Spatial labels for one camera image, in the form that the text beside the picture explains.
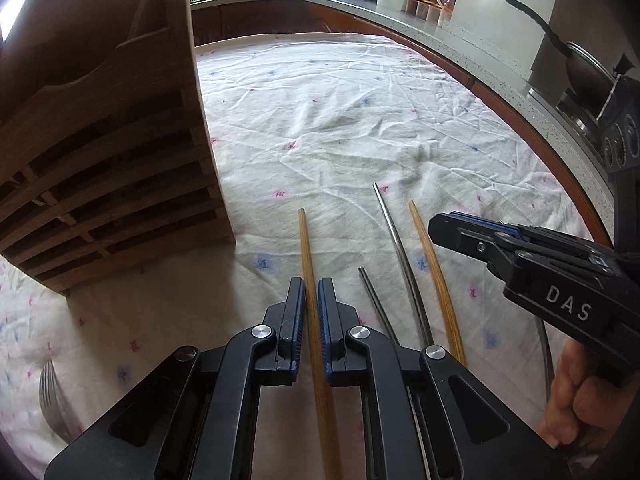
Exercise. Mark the person's right hand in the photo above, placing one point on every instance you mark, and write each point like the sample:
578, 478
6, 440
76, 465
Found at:
583, 407

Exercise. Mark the bamboo chopstick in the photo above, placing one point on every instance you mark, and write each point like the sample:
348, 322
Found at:
449, 316

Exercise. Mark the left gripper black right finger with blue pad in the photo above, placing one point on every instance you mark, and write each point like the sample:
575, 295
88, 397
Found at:
425, 416

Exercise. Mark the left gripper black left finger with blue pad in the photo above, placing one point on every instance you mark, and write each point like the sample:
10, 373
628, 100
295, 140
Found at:
195, 415

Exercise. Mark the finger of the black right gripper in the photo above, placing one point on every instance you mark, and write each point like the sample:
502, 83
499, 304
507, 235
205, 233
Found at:
488, 241

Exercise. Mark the gas stove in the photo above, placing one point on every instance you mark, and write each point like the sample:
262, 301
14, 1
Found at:
570, 114

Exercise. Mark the black frying pan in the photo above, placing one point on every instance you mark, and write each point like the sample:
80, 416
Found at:
590, 80

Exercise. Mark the lower wooden kitchen cabinets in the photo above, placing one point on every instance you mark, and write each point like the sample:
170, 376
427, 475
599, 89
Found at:
508, 94

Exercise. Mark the light wooden chopstick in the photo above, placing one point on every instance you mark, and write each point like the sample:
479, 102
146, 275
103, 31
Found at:
323, 399

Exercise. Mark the floral white tablecloth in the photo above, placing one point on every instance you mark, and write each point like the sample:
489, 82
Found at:
347, 132

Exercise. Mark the steel chopstick long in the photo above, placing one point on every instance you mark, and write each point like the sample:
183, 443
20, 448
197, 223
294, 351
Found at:
411, 283

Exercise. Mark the wooden utensil holder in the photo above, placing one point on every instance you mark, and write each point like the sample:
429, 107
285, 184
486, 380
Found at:
106, 160

